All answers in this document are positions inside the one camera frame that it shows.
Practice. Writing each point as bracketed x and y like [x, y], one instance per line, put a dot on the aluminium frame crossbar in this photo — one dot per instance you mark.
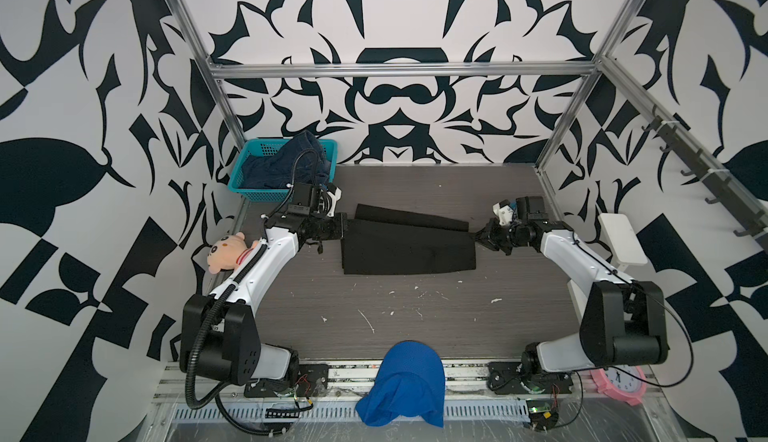
[410, 69]

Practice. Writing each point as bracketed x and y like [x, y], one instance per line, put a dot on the small green circuit board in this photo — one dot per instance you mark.
[542, 416]

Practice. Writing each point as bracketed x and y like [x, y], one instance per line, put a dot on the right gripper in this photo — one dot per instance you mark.
[491, 236]

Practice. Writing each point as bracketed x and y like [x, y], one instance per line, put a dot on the white shelf stand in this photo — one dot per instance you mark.
[625, 247]

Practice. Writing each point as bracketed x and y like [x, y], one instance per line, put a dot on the teal plastic basket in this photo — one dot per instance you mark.
[266, 147]

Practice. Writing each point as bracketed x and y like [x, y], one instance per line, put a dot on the pink alarm clock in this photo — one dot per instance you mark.
[625, 383]

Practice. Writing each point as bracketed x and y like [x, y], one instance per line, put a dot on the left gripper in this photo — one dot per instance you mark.
[338, 226]

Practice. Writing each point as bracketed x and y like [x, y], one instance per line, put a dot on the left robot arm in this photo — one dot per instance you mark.
[219, 338]

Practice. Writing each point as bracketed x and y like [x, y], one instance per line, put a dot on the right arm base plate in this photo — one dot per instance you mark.
[506, 378]

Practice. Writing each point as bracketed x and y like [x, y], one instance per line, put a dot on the grey wall hook rack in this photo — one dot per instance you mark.
[723, 185]

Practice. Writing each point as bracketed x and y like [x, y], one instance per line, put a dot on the pink plush toy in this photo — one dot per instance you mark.
[228, 253]

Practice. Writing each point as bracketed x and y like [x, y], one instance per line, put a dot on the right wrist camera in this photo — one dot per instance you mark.
[506, 212]

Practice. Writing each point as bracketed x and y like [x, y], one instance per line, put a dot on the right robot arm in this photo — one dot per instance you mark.
[622, 323]

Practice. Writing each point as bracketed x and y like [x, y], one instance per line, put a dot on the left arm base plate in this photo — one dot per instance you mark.
[303, 380]

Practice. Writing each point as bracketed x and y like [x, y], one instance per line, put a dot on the blue cloth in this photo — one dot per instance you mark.
[410, 382]

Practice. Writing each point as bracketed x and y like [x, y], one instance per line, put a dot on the dark blue denim skirt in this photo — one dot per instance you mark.
[302, 159]

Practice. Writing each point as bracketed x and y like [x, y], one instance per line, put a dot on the black skirt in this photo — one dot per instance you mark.
[383, 241]

